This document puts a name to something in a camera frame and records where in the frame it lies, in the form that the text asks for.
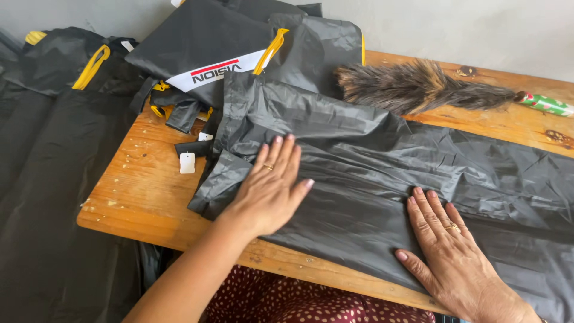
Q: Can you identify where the person's right hand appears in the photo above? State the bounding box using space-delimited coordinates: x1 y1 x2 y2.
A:
395 187 513 322

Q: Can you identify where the person's left hand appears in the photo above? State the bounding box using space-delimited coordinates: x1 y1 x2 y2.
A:
221 134 315 238

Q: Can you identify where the dark grey nylon garment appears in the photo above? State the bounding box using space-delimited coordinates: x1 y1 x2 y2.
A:
187 72 574 323

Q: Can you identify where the white paper tag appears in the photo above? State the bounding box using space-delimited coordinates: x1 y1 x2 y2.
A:
179 153 196 175

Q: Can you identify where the maroon polka dot dress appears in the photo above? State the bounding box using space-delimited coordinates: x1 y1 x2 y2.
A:
205 265 436 323

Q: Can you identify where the black pouch with yellow trim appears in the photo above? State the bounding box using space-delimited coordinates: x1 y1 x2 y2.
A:
130 78 214 135

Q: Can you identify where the grey nylon garment yellow trim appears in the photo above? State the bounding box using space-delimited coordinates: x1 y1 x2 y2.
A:
264 13 367 100

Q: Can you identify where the black bag with white label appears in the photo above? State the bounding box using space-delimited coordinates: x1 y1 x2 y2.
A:
125 0 290 108

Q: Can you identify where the folded black nylon piece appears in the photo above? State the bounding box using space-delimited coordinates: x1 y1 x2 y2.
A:
215 0 323 19

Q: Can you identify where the heap of black nylon sheets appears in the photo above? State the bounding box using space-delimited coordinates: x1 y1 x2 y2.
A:
0 28 163 323

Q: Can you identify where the black strap with tag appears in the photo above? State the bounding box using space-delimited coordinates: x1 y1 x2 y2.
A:
175 131 217 175

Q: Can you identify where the brown feather duster green handle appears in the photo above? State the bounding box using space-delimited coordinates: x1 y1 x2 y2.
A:
334 58 574 118

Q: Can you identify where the black bag with yellow handle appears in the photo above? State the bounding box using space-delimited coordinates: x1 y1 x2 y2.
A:
18 27 145 97

